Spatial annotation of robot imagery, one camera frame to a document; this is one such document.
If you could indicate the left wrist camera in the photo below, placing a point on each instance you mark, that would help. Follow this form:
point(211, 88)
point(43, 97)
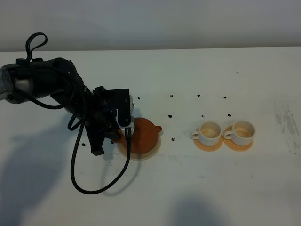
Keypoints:
point(120, 103)

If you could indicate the orange cup coaster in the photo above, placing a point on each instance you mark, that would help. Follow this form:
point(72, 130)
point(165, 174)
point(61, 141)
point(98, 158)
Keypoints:
point(206, 148)
point(240, 147)

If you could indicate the brown clay teapot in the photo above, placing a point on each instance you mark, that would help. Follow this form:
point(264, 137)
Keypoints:
point(145, 136)

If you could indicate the beige round teapot coaster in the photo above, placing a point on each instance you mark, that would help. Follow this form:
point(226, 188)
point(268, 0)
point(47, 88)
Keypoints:
point(140, 157)

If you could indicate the right orange cup coaster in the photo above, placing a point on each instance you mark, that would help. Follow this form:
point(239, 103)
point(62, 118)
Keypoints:
point(240, 147)

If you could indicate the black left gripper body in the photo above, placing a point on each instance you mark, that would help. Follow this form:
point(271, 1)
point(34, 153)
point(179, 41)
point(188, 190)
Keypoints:
point(97, 116)

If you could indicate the left white teacup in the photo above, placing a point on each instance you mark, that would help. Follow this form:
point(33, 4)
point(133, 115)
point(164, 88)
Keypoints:
point(208, 134)

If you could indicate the white teacup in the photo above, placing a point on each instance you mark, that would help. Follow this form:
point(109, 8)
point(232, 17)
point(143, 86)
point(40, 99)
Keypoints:
point(244, 125)
point(208, 134)

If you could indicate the left orange cup coaster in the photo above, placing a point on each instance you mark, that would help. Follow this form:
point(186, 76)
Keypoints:
point(206, 148)

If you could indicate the right white teacup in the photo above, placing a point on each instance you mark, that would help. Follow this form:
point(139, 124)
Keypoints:
point(244, 125)

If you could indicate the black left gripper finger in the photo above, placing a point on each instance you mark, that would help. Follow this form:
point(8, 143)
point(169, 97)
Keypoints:
point(113, 134)
point(96, 137)

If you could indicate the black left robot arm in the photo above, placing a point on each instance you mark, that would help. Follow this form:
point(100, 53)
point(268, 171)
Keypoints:
point(56, 84)

